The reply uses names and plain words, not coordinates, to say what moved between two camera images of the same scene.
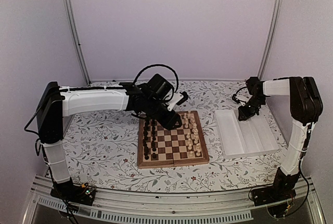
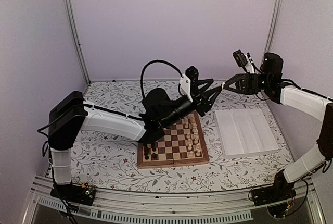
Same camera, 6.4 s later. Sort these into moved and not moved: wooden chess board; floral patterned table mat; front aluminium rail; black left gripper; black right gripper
Moved: black right gripper; black left gripper
Not moved: front aluminium rail; wooden chess board; floral patterned table mat
